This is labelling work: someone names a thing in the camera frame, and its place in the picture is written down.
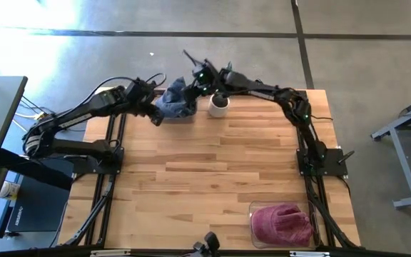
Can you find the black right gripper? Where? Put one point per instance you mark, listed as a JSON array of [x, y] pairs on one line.
[[195, 95]]

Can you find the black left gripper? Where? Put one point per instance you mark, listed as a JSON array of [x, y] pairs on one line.
[[143, 98]]

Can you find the navy cap with white label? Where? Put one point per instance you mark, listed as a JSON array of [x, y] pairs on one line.
[[171, 101]]

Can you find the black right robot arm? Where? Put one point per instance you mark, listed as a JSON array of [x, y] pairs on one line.
[[255, 85]]

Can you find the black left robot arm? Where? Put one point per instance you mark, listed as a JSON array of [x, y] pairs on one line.
[[84, 110]]

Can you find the snake plant in white pot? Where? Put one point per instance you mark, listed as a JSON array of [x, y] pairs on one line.
[[218, 110]]

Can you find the black desk leg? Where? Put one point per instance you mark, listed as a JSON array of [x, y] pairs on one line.
[[30, 175]]

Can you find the black Husky tool cabinet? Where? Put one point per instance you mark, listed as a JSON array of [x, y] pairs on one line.
[[38, 214]]

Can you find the black crossbeam with silver brackets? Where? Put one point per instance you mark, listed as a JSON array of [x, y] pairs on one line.
[[66, 252]]

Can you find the white paper cup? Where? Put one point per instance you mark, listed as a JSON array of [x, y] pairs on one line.
[[9, 190]]

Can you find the black aluminium table frame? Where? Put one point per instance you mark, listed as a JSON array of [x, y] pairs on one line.
[[101, 232]]

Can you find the black table-level camera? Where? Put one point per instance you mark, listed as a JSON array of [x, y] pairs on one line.
[[210, 241]]

